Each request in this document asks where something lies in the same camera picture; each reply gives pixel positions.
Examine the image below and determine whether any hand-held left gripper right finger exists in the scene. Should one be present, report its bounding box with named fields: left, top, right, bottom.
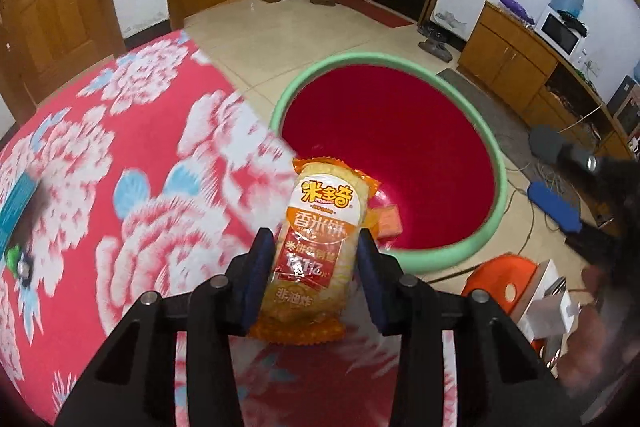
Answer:
left=356, top=228, right=583, bottom=427

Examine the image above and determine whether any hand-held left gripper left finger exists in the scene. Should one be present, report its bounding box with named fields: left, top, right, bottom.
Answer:
left=55, top=227, right=275, bottom=427

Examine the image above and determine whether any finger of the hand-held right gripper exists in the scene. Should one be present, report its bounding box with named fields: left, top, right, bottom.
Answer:
left=527, top=181, right=620, bottom=259
left=529, top=126, right=599, bottom=172

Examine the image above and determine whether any orange rice cracker packet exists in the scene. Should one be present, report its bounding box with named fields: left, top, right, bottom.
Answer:
left=248, top=157, right=382, bottom=345

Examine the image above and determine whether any red bucket with green rim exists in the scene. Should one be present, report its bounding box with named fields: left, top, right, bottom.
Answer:
left=269, top=52, right=510, bottom=276

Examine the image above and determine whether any person's right hand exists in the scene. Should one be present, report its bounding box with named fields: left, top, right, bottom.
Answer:
left=562, top=264, right=640, bottom=400

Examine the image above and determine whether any black computer case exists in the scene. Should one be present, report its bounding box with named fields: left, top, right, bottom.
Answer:
left=607, top=76, right=640, bottom=138

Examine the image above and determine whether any grey floor mat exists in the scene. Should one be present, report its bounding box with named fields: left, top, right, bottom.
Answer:
left=437, top=68, right=539, bottom=158

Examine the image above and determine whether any orange plastic stool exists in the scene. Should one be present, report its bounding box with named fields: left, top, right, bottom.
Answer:
left=460, top=255, right=551, bottom=358

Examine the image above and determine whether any white power adapter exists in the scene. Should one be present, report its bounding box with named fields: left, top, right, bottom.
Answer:
left=520, top=259, right=579, bottom=341

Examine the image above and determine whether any wooden sideboard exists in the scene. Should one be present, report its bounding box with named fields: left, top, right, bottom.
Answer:
left=457, top=1, right=636, bottom=162

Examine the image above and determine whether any white microwave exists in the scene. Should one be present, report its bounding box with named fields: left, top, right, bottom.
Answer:
left=534, top=9, right=587, bottom=58

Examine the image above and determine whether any purple bag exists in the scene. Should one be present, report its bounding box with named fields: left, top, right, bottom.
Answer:
left=496, top=0, right=535, bottom=26

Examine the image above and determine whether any grey shoe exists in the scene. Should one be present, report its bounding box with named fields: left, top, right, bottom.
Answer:
left=417, top=23, right=449, bottom=42
left=419, top=38, right=454, bottom=60

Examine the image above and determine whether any red floral tablecloth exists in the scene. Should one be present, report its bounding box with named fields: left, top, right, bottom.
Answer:
left=0, top=29, right=461, bottom=427

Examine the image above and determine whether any red doormat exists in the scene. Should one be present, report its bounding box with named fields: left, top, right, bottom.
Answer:
left=336, top=0, right=416, bottom=29

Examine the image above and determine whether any small green toy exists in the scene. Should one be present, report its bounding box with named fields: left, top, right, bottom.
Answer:
left=4, top=247, right=34, bottom=281

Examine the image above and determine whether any teal cardboard box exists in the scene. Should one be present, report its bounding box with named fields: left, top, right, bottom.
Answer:
left=0, top=172, right=39, bottom=234

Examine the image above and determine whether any grey floor cable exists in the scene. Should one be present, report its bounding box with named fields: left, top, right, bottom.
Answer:
left=500, top=152, right=581, bottom=269

